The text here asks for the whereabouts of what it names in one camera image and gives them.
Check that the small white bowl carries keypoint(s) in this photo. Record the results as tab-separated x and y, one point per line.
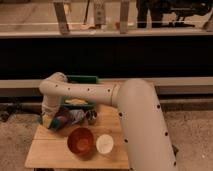
104	144

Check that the green dish rack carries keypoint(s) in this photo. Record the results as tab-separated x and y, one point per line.
82	80

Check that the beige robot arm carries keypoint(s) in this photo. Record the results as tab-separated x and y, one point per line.
145	132

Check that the multicoloured gripper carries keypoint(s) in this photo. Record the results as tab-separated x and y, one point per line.
62	118

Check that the orange-brown bowl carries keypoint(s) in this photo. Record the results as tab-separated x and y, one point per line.
80	141

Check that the yellow sponge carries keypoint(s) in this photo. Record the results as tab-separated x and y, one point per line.
75	101

